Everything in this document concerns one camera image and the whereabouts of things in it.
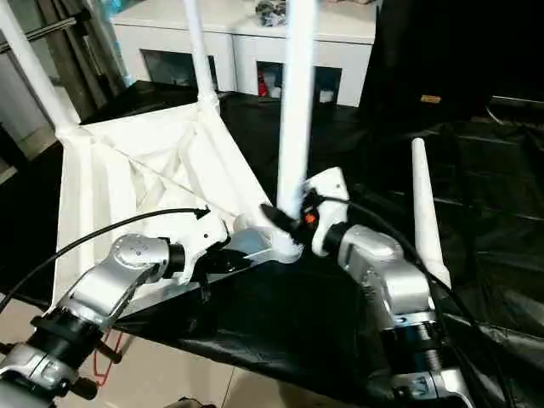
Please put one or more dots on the white sideboard cabinet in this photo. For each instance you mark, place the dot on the white sideboard cabinet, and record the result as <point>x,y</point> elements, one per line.
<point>170,38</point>

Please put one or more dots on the red and white bottle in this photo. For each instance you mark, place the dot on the red and white bottle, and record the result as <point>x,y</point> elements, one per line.
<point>262,85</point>

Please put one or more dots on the grey metal pole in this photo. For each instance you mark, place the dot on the grey metal pole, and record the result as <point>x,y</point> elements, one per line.
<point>64,24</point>

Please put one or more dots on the grey brown curtain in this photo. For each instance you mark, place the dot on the grey brown curtain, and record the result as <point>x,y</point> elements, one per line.
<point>72,59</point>

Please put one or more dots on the white cup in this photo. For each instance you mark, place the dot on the white cup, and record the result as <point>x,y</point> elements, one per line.
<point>326,96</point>

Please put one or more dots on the white plastic table leg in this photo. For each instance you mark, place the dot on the white plastic table leg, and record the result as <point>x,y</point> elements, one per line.
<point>425,204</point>
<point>30,64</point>
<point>200,51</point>
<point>295,106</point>

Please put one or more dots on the clear bag of dark items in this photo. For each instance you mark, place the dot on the clear bag of dark items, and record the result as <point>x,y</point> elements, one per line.
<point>270,12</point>

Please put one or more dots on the small yellow label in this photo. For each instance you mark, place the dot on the small yellow label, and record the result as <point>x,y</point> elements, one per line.
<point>430,98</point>

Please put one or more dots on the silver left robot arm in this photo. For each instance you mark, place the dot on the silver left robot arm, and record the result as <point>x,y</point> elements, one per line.
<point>115,272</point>

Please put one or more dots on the white plastic table top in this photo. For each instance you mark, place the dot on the white plastic table top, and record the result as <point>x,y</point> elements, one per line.
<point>127,170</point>

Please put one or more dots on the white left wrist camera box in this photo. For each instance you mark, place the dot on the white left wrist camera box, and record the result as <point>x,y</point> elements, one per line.
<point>204,238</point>

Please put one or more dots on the grey flat bar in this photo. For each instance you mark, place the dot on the grey flat bar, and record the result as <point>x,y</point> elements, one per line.
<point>518,103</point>

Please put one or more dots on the black plastic mat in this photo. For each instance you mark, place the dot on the black plastic mat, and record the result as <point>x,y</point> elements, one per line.
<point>276,323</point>

